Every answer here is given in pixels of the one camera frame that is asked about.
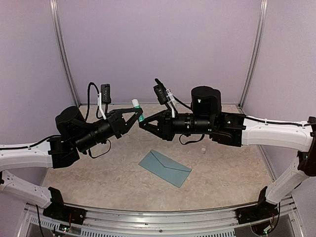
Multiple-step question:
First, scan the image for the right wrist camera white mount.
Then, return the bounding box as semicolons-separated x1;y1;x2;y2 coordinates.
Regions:
153;78;178;118

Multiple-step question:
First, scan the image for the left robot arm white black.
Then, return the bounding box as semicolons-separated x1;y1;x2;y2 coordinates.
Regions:
0;106;143;220

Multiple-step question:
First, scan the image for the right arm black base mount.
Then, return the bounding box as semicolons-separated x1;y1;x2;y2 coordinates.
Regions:
235;196;278;224

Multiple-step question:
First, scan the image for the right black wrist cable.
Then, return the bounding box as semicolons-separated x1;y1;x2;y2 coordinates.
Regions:
179;134;204;145

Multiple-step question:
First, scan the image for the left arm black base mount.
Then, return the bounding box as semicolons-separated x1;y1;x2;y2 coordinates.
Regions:
43;200;86;225

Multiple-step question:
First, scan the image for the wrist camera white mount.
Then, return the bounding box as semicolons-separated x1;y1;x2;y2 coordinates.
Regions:
153;78;178;118
98;84;112;120

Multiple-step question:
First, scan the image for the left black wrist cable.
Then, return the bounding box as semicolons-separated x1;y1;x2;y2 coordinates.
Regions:
85;82;99;121

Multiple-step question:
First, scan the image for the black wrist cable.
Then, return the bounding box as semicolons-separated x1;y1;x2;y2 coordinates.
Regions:
179;134;204;145
85;82;99;121

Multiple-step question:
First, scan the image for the teal paper envelope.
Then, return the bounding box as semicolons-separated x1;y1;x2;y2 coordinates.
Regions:
139;150;192;188

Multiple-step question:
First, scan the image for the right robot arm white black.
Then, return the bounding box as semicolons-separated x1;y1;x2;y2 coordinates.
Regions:
139;84;316;219

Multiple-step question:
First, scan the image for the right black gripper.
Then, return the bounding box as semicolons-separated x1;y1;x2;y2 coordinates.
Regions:
140;108;214;140

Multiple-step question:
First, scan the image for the right aluminium frame post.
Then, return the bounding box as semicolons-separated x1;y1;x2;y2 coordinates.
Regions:
238;0;269;111

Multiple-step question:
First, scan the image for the aluminium frame post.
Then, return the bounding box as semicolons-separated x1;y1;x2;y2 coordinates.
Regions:
238;0;269;111
49;0;80;107

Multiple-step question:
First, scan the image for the small green white glue stick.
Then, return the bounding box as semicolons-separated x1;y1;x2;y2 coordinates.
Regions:
132;99;144;123

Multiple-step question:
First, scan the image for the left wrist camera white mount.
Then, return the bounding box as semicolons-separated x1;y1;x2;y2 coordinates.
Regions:
98;84;112;120

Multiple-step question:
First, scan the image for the left aluminium frame post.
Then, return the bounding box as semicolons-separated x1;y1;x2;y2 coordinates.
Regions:
49;0;80;107

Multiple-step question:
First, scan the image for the front aluminium rail base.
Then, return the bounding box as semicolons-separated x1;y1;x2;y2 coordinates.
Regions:
14;195;307;237

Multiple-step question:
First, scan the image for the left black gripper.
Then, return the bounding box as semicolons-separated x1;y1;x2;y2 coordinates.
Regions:
74;108;143;153

